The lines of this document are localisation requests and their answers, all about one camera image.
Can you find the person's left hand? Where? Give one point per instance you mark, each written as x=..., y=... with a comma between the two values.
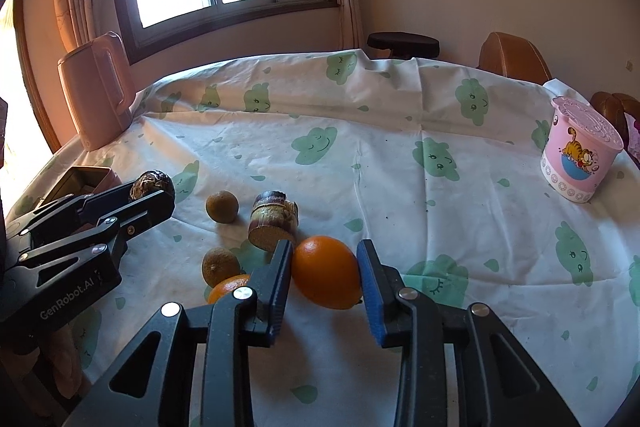
x=65, y=352

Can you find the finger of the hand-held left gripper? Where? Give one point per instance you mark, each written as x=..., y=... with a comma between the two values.
x=150, y=212
x=107, y=199

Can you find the brown leather chair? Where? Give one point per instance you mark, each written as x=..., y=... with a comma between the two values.
x=512, y=57

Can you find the white cloud print tablecloth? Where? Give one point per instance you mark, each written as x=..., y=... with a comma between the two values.
x=380, y=167

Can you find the dark round stool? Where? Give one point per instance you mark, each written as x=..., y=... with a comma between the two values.
x=402, y=42

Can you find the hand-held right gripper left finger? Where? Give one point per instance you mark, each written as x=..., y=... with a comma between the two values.
x=280, y=292

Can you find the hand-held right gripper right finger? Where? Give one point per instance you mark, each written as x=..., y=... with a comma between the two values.
x=371, y=297

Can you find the pink electric kettle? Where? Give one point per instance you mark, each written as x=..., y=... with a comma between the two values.
x=95, y=97

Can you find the wooden balcony door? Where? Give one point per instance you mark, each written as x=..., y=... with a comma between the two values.
x=30, y=72

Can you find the pink cartoon cup with lid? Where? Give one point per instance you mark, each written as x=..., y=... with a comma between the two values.
x=580, y=152

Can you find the small green lime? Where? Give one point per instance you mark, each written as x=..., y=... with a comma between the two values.
x=220, y=266

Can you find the dark wrinkled passion fruit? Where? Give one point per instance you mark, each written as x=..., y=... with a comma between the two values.
x=150, y=183

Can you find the brown leather sofa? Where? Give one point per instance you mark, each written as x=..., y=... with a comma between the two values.
x=612, y=104

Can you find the floral pink pillow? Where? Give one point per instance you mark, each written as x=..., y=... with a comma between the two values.
x=634, y=137

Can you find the pink metal tin box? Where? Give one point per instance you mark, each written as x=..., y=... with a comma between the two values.
x=85, y=179

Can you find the brown round fruit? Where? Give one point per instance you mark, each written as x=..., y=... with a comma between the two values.
x=222, y=207

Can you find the orange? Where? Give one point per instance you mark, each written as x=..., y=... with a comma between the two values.
x=327, y=272
x=227, y=289

